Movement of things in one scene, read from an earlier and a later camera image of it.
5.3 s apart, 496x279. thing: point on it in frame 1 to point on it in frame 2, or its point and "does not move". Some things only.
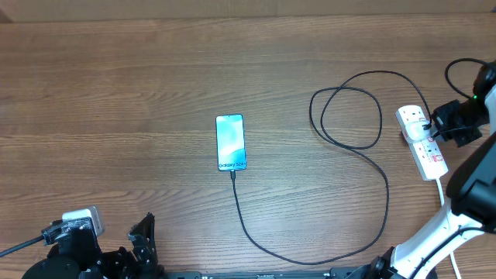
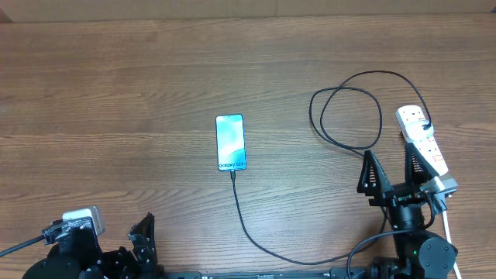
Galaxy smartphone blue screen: x=230 y=142 does not move
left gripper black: x=144 y=237 does not move
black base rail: x=300 y=274 does not move
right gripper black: x=440 y=115 to x=398 y=190
